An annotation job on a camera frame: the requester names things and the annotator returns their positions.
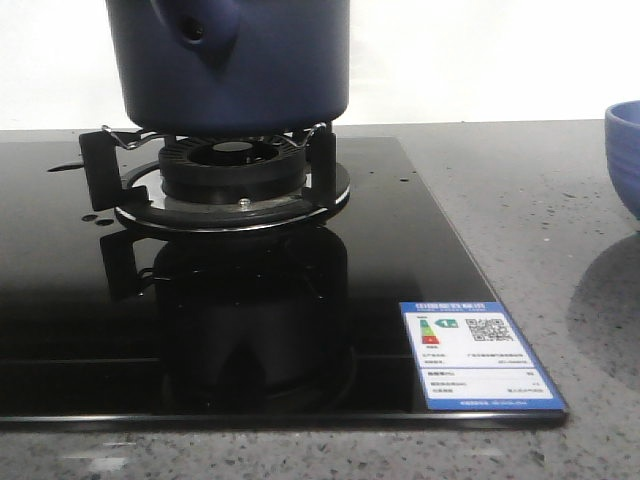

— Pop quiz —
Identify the light blue bowl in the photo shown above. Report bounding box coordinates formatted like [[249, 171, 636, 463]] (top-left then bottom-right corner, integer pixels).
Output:
[[604, 100, 639, 219]]

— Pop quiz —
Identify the dark blue cooking pot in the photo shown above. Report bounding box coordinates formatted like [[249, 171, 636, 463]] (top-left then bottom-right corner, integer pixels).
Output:
[[106, 1, 350, 136]]

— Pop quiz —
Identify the black glass gas stove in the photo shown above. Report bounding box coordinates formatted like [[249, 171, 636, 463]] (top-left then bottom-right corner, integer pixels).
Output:
[[1, 137, 567, 430]]

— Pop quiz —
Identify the right black burner with grate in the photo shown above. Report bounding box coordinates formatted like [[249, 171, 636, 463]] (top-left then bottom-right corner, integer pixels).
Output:
[[79, 123, 350, 234]]

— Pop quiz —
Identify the blue energy label sticker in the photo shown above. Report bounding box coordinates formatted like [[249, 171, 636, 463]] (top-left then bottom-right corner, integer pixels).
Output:
[[400, 301, 566, 412]]

